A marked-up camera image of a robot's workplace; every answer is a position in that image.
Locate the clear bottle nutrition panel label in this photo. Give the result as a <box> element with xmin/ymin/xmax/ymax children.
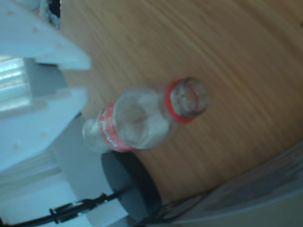
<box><xmin>81</xmin><ymin>76</ymin><xmax>211</xmax><ymax>154</ymax></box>

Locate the black round stand base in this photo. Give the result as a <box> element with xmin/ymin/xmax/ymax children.
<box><xmin>101</xmin><ymin>151</ymin><xmax>164</xmax><ymax>224</ymax></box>

